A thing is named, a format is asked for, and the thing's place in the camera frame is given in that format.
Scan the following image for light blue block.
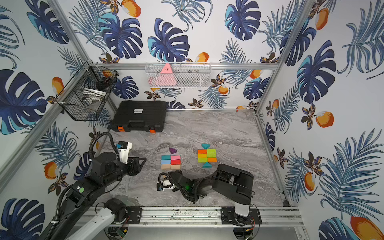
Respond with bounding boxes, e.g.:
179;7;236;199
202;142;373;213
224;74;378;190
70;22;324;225
161;160;171;165

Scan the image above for purple triangle block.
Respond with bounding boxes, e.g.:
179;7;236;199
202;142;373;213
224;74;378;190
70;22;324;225
169;148;178;154

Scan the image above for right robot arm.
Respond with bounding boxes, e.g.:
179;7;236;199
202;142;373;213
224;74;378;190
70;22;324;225
157;164;261;227

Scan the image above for black wire basket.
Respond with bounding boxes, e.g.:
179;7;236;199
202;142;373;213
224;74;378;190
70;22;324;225
56;62;119;122

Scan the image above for black tool case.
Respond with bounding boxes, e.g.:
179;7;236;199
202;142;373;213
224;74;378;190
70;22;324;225
108;101;167;133

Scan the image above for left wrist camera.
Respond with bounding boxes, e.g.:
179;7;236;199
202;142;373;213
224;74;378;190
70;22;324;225
117;141;132;165

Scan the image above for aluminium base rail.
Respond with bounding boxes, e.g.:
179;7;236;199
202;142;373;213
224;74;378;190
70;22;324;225
74;205;304;228

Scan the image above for small teal block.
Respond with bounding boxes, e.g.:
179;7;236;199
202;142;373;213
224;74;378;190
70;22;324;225
203;163;212;169

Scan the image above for white wire shelf basket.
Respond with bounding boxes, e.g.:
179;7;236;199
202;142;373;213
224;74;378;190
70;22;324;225
145;62;212;88

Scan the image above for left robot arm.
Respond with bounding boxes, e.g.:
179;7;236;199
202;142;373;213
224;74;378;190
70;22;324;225
39;132;147;240

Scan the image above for red block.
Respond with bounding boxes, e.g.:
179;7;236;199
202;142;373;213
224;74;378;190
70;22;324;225
171;160;181;165

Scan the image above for pink triangle sign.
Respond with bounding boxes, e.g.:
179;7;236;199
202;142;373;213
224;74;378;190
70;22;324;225
156;63;177;87

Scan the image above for pink block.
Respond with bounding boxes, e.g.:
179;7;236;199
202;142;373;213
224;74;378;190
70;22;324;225
171;155;181;160

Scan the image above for natural wood block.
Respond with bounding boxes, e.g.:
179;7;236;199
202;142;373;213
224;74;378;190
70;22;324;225
161;164;172;170
171;165;181;170

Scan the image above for lime green block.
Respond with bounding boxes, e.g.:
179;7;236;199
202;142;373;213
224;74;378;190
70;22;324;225
207;153;217;158
198;158;208;163

